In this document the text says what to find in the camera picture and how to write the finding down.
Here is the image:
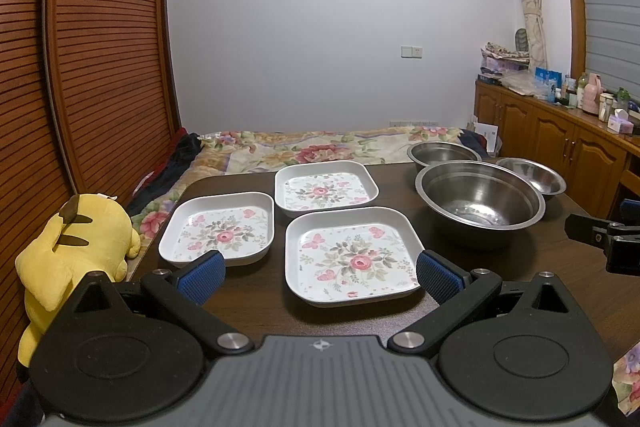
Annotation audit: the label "floral plate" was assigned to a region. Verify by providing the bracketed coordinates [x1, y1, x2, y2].
[274, 160, 380, 218]
[284, 207, 423, 308]
[158, 192, 274, 268]

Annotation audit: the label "large steel bowl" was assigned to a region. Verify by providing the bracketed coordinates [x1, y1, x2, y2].
[414, 160, 547, 232]

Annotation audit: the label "floral plate back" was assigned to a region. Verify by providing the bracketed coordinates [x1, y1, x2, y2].
[274, 160, 380, 218]

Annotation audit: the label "wooden sideboard cabinet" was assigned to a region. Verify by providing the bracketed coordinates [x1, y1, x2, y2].
[474, 81, 639, 218]

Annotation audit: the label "yellow Pikachu plush toy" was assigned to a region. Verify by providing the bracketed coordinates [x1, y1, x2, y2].
[15, 194, 140, 367]

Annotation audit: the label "dark clothes on bed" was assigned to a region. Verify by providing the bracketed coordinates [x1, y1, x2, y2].
[126, 128, 202, 216]

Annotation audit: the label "pink thermos bottle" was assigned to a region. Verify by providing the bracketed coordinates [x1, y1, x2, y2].
[582, 72, 603, 116]

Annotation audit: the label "white paper bag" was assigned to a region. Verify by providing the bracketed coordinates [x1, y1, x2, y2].
[473, 122, 501, 157]

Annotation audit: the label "floral bed blanket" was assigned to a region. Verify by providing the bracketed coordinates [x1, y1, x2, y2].
[130, 126, 462, 257]

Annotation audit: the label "blue picture box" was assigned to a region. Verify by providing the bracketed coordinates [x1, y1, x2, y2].
[535, 67, 563, 103]

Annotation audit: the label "stack of folded fabrics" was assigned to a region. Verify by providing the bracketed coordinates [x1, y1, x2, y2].
[480, 42, 529, 78]

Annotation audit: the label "wooden louvered wardrobe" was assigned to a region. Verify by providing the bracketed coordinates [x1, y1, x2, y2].
[1, 0, 180, 410]

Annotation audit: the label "white wall switch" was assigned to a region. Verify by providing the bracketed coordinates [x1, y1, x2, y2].
[400, 46, 423, 58]

